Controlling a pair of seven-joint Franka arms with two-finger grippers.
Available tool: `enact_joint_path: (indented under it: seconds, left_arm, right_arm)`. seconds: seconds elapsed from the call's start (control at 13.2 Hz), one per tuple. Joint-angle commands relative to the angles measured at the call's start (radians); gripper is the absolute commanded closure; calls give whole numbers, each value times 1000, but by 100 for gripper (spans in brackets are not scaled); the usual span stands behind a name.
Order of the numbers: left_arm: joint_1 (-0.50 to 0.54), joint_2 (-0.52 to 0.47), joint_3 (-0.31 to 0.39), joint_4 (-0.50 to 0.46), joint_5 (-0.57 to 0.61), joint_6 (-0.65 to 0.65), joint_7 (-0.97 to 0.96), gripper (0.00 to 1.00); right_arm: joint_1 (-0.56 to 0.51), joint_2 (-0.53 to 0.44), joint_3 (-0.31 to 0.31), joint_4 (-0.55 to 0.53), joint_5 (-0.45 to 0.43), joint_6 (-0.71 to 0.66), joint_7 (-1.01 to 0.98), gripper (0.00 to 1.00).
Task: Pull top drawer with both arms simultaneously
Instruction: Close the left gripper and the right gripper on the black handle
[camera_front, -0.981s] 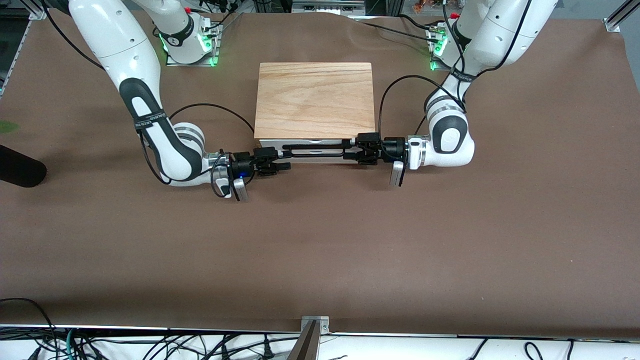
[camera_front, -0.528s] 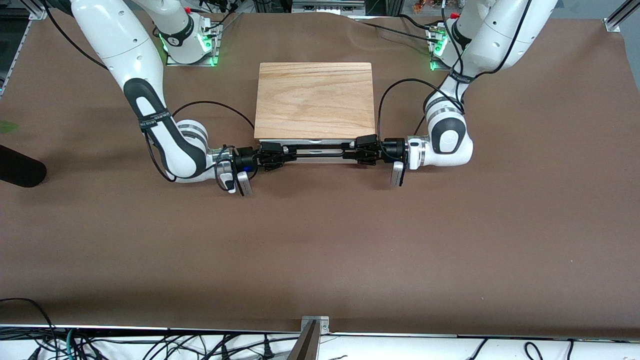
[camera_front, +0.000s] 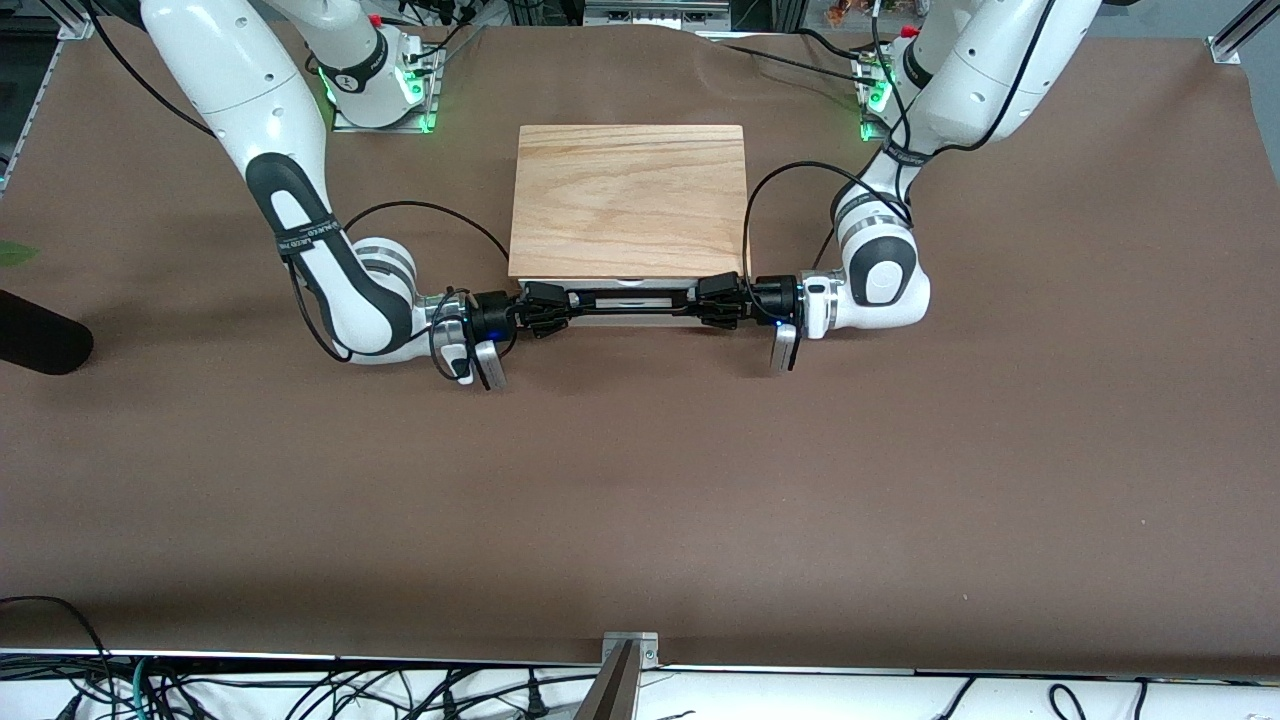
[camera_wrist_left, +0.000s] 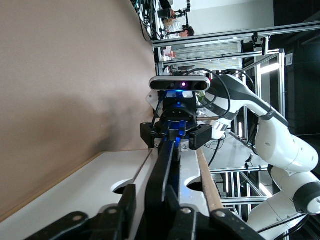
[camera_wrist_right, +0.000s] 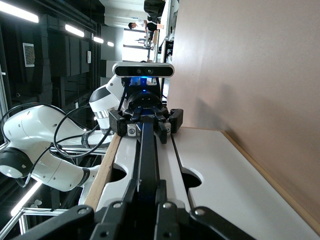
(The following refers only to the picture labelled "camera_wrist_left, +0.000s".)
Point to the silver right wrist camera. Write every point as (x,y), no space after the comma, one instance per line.
(180,83)

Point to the white front wooden drawer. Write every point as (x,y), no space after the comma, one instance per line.
(190,167)

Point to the aluminium frame cage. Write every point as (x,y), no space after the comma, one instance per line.
(225,36)

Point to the person with dark hair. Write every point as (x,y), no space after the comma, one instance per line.
(175,27)

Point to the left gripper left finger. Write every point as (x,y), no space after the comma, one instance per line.
(100,225)

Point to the brown table cover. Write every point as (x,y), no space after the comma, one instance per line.
(62,75)

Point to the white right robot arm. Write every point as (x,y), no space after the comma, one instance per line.
(275,140)

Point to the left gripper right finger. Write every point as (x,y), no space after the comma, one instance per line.
(212,227)

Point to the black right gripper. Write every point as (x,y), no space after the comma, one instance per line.
(178,112)

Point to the white paper sign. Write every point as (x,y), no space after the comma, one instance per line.
(289,59)

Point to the black camera rig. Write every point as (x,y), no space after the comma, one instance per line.
(187,7)

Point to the wooden drawer cabinet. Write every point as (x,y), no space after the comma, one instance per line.
(210,185)

